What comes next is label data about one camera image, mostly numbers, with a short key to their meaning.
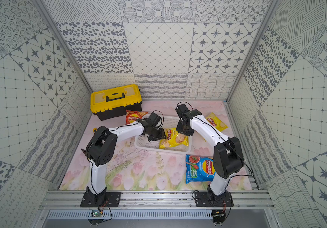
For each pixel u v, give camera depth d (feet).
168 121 2.75
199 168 2.58
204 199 2.41
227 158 1.50
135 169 2.78
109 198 2.41
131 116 3.29
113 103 3.20
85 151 2.98
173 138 2.90
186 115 2.07
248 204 2.42
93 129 3.32
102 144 1.88
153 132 2.73
